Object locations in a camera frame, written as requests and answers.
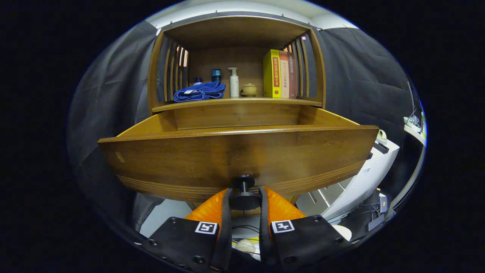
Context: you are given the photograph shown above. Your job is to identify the orange-spined book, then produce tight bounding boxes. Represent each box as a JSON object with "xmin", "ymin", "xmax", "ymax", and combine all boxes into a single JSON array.
[{"xmin": 279, "ymin": 50, "xmax": 290, "ymax": 99}]

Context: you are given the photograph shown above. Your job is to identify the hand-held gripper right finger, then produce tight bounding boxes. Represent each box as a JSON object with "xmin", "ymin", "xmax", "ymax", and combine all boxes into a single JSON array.
[{"xmin": 259, "ymin": 186, "xmax": 353, "ymax": 271}]

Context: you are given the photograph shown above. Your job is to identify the black floor cable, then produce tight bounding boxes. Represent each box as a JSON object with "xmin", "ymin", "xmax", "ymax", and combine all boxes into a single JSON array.
[{"xmin": 232, "ymin": 226, "xmax": 261, "ymax": 243}]

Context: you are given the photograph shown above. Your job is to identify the blue folded towel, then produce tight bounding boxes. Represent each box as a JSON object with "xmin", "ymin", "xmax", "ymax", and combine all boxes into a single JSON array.
[{"xmin": 173, "ymin": 81, "xmax": 226, "ymax": 102}]

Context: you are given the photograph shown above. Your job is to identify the white pump bottle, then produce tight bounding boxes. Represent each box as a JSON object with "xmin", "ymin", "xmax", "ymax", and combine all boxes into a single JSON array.
[{"xmin": 228, "ymin": 67, "xmax": 240, "ymax": 98}]

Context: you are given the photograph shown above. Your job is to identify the brown-spined book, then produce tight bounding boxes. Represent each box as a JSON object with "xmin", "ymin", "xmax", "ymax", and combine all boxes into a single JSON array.
[{"xmin": 288, "ymin": 52, "xmax": 298, "ymax": 99}]

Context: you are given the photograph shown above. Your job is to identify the wooden countertop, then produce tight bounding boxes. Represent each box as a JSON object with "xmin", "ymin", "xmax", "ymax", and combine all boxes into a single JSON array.
[{"xmin": 152, "ymin": 97, "xmax": 323, "ymax": 113}]

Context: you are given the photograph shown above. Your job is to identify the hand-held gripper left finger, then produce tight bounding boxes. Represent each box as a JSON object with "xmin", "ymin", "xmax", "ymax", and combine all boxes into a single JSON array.
[{"xmin": 142, "ymin": 187, "xmax": 232, "ymax": 271}]

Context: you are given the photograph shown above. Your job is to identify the beige round object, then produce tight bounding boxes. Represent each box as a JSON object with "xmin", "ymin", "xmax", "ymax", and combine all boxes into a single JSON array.
[{"xmin": 235, "ymin": 239, "xmax": 256, "ymax": 255}]

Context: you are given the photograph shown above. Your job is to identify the thick yellow book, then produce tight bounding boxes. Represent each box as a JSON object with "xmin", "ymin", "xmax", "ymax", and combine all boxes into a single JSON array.
[{"xmin": 263, "ymin": 49, "xmax": 282, "ymax": 98}]

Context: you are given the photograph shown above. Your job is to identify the white side cabinet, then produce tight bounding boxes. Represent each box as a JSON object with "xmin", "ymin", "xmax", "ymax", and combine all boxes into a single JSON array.
[{"xmin": 296, "ymin": 138, "xmax": 400, "ymax": 224}]

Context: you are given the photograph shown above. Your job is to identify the wooden drawer with black knob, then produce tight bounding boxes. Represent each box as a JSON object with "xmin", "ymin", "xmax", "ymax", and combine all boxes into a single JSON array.
[{"xmin": 98, "ymin": 104, "xmax": 379, "ymax": 211}]

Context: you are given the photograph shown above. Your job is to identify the wooden cabinet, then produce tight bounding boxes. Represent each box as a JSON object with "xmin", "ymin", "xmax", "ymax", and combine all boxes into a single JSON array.
[{"xmin": 147, "ymin": 15, "xmax": 327, "ymax": 114}]

